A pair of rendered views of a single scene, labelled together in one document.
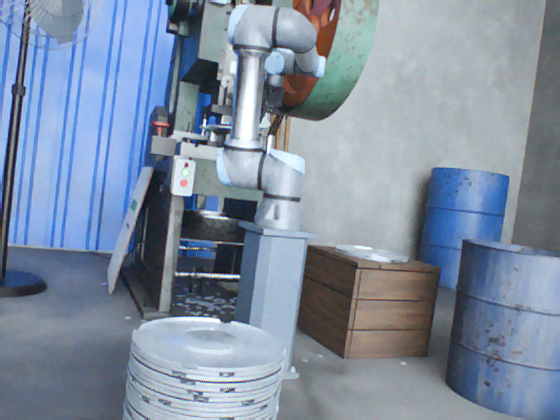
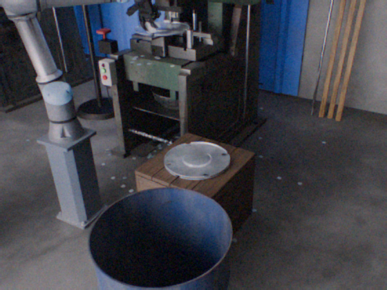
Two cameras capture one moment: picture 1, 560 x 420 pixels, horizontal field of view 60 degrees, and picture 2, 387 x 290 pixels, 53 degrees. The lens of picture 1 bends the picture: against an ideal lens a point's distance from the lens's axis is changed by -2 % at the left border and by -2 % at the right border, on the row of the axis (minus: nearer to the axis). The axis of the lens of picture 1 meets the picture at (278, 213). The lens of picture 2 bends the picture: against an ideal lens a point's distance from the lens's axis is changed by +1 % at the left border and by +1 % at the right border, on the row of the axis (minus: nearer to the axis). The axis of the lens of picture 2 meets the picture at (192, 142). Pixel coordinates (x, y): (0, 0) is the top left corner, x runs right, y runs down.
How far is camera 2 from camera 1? 2.12 m
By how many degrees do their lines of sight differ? 62
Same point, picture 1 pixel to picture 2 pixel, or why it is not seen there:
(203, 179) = (133, 70)
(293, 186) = (51, 114)
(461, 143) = not seen: outside the picture
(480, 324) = (115, 266)
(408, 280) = not seen: hidden behind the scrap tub
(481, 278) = (112, 232)
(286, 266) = (57, 163)
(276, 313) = (61, 188)
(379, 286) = not seen: hidden behind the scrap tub
